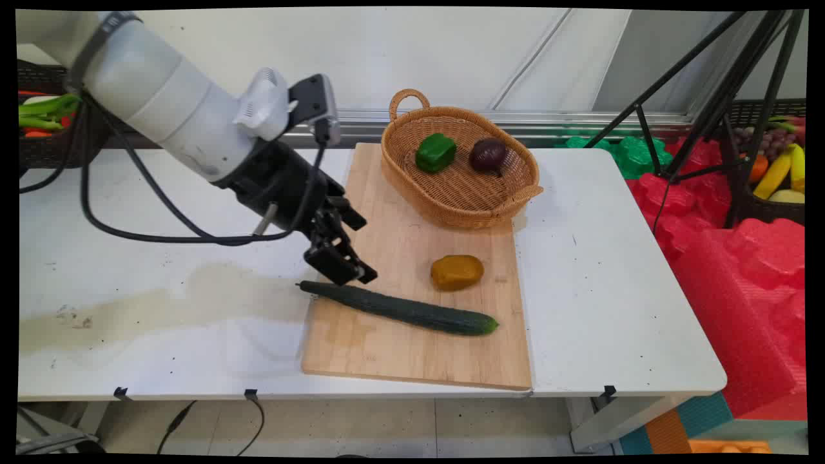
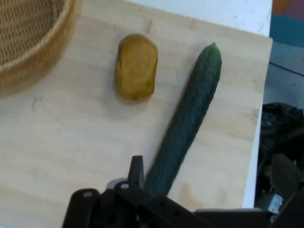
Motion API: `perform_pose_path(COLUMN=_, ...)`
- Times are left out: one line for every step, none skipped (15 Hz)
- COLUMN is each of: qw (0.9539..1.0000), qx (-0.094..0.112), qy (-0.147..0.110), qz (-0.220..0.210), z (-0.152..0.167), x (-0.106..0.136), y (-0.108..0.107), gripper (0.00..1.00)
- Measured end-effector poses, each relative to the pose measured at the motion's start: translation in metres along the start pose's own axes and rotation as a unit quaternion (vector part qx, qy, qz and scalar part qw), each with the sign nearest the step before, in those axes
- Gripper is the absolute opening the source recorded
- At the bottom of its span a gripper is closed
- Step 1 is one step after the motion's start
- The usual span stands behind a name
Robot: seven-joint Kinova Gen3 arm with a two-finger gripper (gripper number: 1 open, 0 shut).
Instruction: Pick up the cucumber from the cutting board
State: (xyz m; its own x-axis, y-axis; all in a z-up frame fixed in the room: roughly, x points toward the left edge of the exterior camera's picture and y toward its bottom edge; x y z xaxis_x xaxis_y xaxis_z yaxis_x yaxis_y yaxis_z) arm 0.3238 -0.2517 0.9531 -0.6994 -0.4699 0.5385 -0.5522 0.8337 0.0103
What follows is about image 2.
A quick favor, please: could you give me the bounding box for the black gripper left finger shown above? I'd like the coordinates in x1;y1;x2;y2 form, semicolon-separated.
62;155;214;228

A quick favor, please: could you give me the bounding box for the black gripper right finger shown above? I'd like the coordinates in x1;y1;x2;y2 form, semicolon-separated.
267;153;304;228

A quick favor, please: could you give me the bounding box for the long dark green cucumber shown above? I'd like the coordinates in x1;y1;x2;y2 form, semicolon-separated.
143;42;223;198

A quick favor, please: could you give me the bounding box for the black plastic bag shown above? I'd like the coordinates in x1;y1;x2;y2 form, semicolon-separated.
257;102;304;190

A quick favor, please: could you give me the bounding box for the light wooden cutting board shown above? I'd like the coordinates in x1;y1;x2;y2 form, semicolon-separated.
0;0;273;228

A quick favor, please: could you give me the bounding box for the yellow-brown potato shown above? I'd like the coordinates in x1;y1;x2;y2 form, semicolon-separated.
114;33;159;102

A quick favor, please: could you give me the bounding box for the blue and orange panel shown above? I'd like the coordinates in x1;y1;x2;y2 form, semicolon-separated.
269;0;304;45

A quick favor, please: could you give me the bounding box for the woven wicker basket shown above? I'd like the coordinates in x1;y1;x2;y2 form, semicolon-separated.
0;0;76;95

